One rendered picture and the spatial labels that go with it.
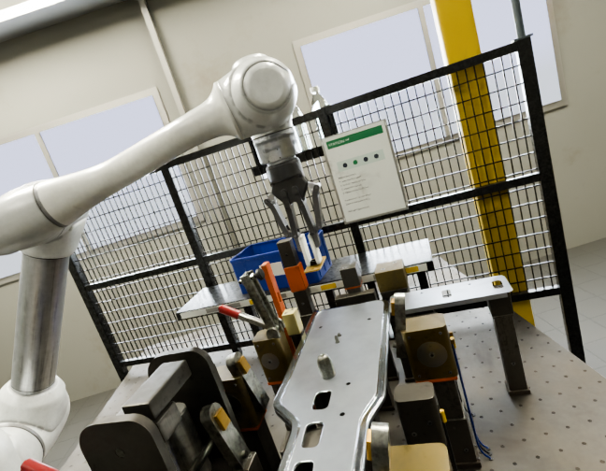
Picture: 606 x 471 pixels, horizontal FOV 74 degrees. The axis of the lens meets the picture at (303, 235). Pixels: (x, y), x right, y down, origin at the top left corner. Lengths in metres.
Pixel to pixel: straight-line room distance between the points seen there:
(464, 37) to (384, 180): 0.48
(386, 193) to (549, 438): 0.80
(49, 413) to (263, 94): 1.01
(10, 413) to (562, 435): 1.31
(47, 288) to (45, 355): 0.19
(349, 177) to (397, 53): 1.95
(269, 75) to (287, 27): 2.57
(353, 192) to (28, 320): 1.00
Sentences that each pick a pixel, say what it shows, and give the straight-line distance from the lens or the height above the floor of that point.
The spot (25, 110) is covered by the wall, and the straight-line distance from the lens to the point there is 3.63.
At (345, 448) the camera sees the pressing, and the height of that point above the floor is 1.00.
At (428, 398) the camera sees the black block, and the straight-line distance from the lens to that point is 0.78.
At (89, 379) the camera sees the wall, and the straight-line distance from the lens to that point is 4.01.
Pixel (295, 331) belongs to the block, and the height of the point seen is 1.01.
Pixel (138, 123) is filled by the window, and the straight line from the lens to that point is 3.27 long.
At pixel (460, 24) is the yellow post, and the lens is 1.44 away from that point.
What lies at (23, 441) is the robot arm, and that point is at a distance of 1.28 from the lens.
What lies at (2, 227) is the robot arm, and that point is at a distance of 0.96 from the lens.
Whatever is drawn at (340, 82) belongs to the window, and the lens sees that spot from 3.14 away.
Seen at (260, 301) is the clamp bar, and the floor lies 1.15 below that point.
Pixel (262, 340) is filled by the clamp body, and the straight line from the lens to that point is 1.00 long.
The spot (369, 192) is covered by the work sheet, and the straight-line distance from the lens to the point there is 1.40.
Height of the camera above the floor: 1.47
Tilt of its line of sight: 13 degrees down
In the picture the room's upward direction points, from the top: 18 degrees counter-clockwise
